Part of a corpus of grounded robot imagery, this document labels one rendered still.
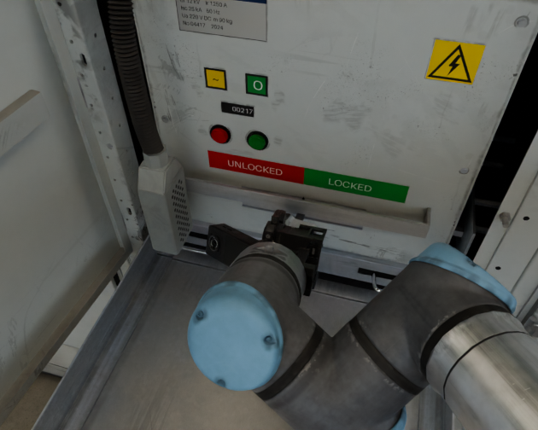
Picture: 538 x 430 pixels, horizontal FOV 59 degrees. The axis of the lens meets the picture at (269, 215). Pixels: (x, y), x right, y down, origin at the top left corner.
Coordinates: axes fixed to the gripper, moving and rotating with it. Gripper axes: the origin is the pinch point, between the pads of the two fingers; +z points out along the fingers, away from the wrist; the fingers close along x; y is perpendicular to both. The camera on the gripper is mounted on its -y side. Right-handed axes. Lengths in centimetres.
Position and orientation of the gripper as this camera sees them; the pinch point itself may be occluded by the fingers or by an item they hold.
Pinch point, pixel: (285, 224)
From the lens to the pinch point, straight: 77.2
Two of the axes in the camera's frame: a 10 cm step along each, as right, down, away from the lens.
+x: 1.4, -9.5, -3.0
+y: 9.6, 1.9, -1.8
